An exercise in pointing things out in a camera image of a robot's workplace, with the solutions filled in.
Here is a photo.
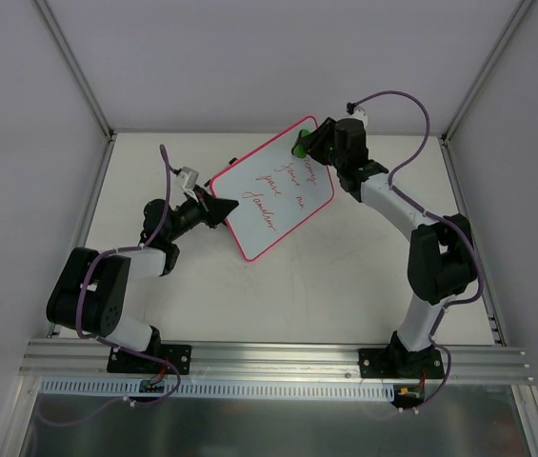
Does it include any green whiteboard eraser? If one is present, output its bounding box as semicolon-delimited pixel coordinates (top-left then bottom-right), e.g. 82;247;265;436
290;129;310;159

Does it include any pink framed whiteboard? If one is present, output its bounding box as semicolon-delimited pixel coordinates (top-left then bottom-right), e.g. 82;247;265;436
209;116;335;262

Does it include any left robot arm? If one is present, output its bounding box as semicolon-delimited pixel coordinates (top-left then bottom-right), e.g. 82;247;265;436
46;186;239;372

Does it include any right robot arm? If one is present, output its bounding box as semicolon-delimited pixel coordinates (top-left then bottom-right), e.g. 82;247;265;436
291;118;478;377

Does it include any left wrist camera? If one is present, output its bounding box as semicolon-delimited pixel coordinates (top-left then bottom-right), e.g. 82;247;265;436
175;167;199;199

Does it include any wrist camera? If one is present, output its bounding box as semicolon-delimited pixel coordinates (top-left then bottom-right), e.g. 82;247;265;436
175;167;199;199
346;102;369;128

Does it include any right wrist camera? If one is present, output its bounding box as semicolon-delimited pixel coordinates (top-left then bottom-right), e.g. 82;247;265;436
346;102;369;128

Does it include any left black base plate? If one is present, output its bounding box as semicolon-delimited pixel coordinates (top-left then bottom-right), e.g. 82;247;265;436
107;343;192;376

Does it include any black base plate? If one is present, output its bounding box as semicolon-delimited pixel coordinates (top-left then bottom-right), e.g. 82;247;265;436
357;348;446;380
107;343;192;376

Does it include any aluminium mounting rail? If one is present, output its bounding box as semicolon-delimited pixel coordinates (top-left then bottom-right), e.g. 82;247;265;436
18;338;535;386

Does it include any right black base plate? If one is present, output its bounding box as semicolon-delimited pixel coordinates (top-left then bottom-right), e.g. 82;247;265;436
357;348;446;380

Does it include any white slotted cable duct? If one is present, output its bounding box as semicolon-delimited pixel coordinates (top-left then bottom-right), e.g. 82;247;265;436
39;377;395;403

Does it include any right aluminium frame post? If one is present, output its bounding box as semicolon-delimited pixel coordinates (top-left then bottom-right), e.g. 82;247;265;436
440;0;535;144

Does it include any aluminium frame post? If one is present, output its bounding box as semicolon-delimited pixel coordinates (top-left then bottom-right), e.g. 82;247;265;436
440;0;535;144
30;0;113;140

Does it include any left aluminium frame post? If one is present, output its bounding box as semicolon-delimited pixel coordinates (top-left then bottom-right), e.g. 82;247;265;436
30;0;113;140

